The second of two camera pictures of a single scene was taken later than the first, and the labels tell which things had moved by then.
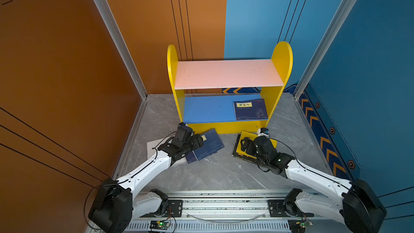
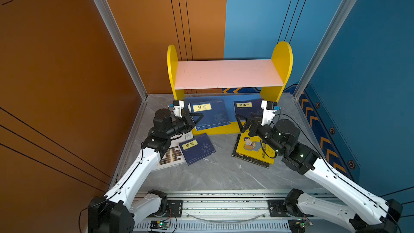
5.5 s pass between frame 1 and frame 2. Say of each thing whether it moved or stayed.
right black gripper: moved
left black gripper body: moved
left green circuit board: stayed
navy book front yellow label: stayed
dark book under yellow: stayed
